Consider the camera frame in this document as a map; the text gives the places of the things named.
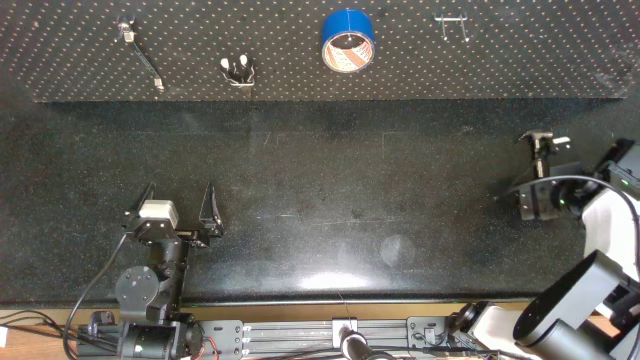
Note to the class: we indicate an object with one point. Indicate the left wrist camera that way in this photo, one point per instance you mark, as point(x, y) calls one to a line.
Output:
point(159, 211)

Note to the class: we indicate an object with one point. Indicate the black and white pliers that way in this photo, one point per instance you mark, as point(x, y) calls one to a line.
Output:
point(239, 72)

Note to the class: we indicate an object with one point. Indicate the mounting rail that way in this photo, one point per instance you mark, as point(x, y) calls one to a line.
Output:
point(300, 335)

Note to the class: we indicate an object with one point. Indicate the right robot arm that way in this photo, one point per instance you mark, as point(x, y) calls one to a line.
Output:
point(610, 220)

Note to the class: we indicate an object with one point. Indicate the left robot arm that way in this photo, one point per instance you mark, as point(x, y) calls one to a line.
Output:
point(137, 290)

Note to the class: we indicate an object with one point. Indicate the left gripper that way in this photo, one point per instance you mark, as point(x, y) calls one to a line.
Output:
point(155, 234)

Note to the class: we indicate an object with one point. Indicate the wrench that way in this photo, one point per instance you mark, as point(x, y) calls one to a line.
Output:
point(142, 57)

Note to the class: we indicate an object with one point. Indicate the roll of blue tape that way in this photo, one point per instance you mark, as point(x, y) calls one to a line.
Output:
point(345, 22)

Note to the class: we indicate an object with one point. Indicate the hammer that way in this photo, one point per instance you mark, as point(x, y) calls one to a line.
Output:
point(537, 137)

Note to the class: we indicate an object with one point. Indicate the black pegboard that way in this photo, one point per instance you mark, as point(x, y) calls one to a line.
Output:
point(450, 65)

